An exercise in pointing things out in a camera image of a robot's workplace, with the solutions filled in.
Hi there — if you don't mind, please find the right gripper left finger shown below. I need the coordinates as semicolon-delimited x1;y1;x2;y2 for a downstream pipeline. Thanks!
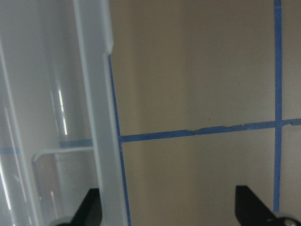
70;188;103;226

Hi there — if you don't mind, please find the clear plastic box lid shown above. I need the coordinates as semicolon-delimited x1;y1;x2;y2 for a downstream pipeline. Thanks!
0;0;130;226

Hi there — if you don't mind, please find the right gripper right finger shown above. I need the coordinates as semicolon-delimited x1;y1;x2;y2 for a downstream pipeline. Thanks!
235;186;278;226

